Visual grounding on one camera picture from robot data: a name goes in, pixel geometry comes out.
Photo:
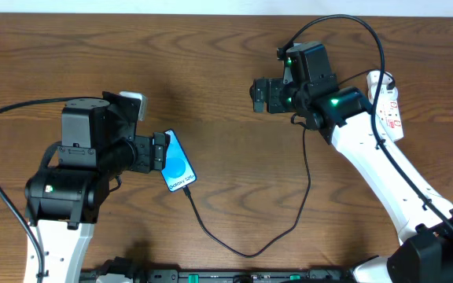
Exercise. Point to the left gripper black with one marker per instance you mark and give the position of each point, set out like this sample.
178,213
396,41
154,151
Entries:
146,154

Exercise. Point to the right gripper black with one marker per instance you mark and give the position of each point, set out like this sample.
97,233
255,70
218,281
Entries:
272,95

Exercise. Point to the blue Galaxy smartphone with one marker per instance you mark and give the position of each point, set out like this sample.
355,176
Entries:
178,171

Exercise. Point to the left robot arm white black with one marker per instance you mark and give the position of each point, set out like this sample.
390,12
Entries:
98,143

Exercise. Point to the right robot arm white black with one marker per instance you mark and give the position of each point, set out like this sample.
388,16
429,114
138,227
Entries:
422,217

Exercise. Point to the white power strip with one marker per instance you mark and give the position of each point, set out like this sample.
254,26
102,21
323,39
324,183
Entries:
387,109

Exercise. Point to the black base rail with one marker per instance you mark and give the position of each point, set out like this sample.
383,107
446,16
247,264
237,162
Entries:
127,270

